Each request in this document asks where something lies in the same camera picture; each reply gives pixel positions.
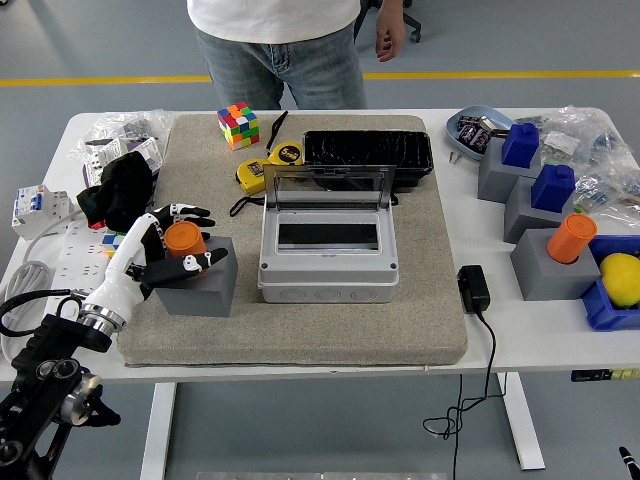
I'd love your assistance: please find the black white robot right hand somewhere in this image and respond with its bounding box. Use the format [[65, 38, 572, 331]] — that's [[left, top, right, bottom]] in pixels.
[[618, 444, 640, 480]]

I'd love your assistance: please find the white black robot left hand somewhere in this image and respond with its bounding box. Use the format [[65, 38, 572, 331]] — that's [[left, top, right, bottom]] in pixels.
[[79, 202, 230, 321]]

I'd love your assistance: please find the person's left hand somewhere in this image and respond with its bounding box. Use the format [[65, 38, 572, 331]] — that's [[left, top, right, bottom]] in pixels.
[[374, 7, 407, 64]]

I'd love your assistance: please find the orange cylinder battery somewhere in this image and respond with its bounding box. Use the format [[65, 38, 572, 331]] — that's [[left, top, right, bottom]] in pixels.
[[163, 221, 211, 274], [546, 213, 599, 265]]

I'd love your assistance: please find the grey block with round hole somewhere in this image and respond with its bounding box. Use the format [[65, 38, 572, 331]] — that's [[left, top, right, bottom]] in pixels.
[[154, 235, 239, 318]]

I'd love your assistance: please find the smoked transparent box lid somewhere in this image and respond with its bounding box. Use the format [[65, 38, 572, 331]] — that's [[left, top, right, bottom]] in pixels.
[[262, 163, 397, 211]]

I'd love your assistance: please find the grey electrical enclosure box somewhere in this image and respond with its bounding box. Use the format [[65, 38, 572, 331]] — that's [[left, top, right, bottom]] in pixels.
[[257, 197, 400, 305]]

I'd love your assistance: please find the black office chair base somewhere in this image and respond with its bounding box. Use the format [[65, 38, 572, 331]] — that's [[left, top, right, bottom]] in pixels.
[[352, 0, 423, 44]]

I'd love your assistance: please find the small colourful puzzle cube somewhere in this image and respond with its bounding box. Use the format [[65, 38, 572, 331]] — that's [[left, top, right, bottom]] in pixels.
[[101, 228, 132, 261]]

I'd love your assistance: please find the white power strip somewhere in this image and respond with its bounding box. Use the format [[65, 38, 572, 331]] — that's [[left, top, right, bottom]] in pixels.
[[49, 219, 119, 301]]

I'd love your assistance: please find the black cloth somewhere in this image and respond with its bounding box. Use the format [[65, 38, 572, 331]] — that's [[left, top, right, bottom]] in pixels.
[[75, 151, 155, 234]]

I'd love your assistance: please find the black table control panel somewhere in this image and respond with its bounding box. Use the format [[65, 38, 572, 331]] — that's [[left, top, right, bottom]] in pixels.
[[571, 368, 640, 384]]

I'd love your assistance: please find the person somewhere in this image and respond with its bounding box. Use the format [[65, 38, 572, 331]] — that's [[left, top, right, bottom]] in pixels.
[[185, 0, 371, 111]]

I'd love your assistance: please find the white table leg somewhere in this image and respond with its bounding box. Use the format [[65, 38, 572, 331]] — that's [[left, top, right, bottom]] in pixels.
[[139, 382, 179, 480], [496, 372, 546, 471]]

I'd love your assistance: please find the black plastic tray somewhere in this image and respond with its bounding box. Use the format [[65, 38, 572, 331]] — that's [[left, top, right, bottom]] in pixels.
[[302, 129, 435, 195]]

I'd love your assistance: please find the white socket package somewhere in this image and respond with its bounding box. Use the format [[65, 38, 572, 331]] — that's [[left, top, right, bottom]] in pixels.
[[82, 135, 164, 189]]

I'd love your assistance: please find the pale blue dish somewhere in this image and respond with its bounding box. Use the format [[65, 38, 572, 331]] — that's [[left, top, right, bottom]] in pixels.
[[445, 104, 516, 162]]

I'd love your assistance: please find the silver metal piece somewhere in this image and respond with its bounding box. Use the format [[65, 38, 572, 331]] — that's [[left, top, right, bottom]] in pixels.
[[477, 115, 509, 137]]

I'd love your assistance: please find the large dark purple packet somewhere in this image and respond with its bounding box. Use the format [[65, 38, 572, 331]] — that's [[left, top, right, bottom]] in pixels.
[[458, 124, 494, 150]]

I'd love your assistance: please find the clear bag of screws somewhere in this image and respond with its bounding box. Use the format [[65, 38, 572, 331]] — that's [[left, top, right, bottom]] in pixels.
[[67, 108, 176, 161]]

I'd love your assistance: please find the blue storage bin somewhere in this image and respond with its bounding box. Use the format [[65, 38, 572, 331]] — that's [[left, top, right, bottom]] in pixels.
[[580, 234, 640, 333]]

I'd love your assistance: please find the yellow tape measure black label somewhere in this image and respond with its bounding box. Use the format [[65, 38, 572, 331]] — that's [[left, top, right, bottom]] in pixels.
[[228, 157, 274, 218]]

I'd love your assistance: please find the yellow tape measure 5m label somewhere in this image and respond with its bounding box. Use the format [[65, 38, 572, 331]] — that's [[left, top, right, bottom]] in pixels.
[[264, 109, 306, 167]]

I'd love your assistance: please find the blue block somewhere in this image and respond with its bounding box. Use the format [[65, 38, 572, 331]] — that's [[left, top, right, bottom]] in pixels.
[[501, 122, 541, 169], [529, 163, 577, 214]]

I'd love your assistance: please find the large colourful puzzle cube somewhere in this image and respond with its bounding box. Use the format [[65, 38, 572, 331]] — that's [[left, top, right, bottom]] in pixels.
[[216, 101, 261, 151]]

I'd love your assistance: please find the grey block holder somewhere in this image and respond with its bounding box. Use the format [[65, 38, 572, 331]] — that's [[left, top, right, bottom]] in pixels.
[[477, 135, 544, 205], [503, 175, 576, 245], [509, 228, 603, 302]]

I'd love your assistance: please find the yellow lemon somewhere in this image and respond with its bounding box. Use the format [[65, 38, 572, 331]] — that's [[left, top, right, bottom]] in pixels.
[[598, 252, 640, 309]]

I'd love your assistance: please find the grey-brown fabric mat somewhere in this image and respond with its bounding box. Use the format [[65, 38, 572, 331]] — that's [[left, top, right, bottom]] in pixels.
[[115, 113, 469, 367]]

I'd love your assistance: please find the clear bag of white parts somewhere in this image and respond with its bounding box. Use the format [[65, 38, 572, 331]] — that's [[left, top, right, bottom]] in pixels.
[[542, 129, 582, 157]]

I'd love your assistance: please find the black power adapter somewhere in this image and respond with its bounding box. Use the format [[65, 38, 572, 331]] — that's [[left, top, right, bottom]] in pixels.
[[457, 264, 492, 315]]

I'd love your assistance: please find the clear bag of small parts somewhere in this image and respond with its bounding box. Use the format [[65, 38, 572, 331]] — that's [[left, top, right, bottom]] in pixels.
[[572, 167, 640, 226], [517, 103, 640, 174]]

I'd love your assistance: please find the white power strip cable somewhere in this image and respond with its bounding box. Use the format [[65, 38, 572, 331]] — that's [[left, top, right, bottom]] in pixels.
[[0, 207, 86, 361]]

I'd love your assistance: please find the white circuit breaker blue switch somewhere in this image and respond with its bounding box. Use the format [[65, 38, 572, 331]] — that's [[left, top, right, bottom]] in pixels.
[[12, 183, 75, 241]]

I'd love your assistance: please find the black adapter cord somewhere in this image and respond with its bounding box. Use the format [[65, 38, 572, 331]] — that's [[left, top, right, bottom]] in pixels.
[[422, 309, 509, 480]]

